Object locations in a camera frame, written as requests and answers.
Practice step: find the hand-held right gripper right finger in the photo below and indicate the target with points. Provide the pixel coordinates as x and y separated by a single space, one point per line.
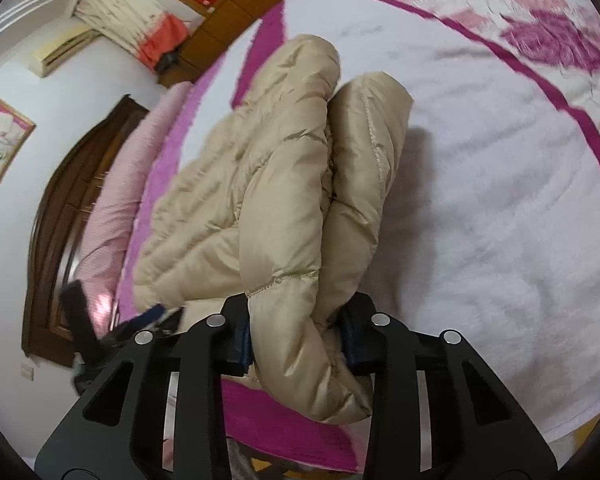
352 345

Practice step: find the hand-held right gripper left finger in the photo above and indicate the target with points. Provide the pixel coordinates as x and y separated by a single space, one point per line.
239 347

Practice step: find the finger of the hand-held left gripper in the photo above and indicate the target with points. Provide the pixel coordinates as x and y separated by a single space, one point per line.
80 315
152 316

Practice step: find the beige puffer jacket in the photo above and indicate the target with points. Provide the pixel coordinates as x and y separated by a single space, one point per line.
260 170

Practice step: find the dark clothes on cabinet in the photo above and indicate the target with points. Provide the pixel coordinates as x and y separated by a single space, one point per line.
167 61

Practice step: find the dark wooden headboard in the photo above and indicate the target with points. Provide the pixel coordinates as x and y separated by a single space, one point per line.
55 240

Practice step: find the pink pillow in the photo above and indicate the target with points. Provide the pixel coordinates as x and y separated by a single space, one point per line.
130 175

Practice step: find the pink striped floral bedspread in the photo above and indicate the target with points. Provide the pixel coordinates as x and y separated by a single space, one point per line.
480 210

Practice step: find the floral curtain with orange hem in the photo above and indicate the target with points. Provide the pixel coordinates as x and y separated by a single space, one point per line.
130 15

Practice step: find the long wooden cabinet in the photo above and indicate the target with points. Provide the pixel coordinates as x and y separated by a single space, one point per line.
240 15

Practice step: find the white wall socket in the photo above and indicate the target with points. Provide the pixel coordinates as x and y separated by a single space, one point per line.
27 372

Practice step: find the framed wall picture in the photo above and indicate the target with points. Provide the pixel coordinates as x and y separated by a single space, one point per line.
2 140

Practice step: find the wall air conditioner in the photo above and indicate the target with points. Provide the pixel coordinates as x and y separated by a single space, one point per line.
62 52

